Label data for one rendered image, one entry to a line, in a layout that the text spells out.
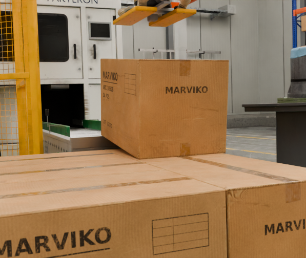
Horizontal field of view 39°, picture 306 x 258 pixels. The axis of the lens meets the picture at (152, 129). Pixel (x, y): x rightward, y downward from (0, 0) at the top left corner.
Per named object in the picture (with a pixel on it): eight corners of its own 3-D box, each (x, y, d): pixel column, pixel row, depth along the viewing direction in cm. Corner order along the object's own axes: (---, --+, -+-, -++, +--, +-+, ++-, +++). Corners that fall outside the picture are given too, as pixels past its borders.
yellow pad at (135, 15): (112, 24, 213) (111, 14, 213) (131, 25, 217) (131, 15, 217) (135, 10, 182) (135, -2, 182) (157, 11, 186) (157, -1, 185)
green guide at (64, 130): (31, 130, 439) (30, 121, 438) (41, 129, 443) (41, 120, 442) (55, 139, 290) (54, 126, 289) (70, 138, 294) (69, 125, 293)
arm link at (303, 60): (284, 79, 238) (284, 47, 236) (311, 78, 243) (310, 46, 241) (301, 79, 224) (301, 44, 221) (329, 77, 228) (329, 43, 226)
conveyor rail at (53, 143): (28, 145, 438) (27, 126, 437) (33, 144, 440) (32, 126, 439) (70, 176, 223) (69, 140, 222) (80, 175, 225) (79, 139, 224)
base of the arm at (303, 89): (295, 95, 247) (295, 78, 246) (329, 95, 235) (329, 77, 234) (281, 98, 233) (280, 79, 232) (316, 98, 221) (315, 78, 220)
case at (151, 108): (100, 135, 228) (100, 58, 222) (170, 131, 243) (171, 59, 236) (139, 159, 173) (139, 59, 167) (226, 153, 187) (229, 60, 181)
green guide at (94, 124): (83, 127, 458) (82, 119, 458) (93, 127, 462) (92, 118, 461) (130, 134, 309) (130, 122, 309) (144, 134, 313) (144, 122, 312)
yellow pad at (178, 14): (148, 26, 220) (147, 16, 220) (166, 27, 224) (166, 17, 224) (176, 12, 189) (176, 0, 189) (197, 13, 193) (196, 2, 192)
